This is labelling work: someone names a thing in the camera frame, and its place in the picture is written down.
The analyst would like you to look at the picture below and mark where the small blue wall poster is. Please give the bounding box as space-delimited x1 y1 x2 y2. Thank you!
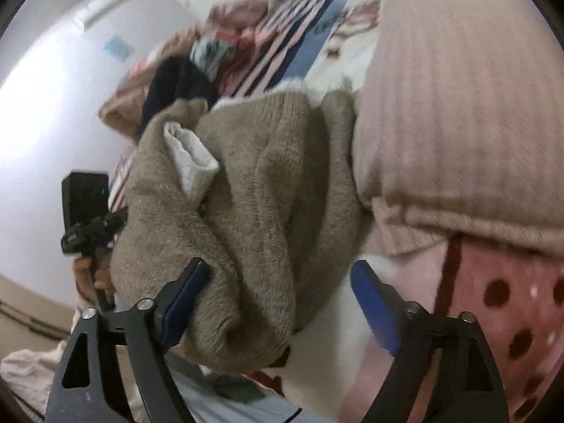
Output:
103 35 133 60

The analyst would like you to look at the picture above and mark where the navy garment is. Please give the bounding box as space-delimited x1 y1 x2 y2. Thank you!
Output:
140 56 220 139

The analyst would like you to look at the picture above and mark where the white air conditioner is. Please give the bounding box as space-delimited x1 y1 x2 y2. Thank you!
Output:
81 0 148 27

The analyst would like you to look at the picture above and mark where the large pink pillow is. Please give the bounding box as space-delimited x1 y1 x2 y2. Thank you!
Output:
352 0 564 256

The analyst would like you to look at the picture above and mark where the pink quilt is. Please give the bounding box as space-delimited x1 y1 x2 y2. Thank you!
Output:
98 84 153 142

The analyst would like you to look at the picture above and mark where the light blue garment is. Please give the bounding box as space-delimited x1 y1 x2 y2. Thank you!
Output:
189 37 239 82

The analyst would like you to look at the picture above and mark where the brown fleece garment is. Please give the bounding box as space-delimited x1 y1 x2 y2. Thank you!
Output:
109 89 375 375

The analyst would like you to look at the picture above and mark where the pink cloth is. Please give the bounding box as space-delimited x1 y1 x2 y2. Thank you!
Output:
0 346 75 423

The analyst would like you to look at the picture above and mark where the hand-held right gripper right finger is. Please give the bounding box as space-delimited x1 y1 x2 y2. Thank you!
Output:
350 259 510 423

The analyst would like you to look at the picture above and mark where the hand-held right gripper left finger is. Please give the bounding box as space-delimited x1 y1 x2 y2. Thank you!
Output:
44 257 212 423

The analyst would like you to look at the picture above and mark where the striped bed sheet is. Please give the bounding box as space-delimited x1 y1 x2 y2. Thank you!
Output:
99 0 564 423

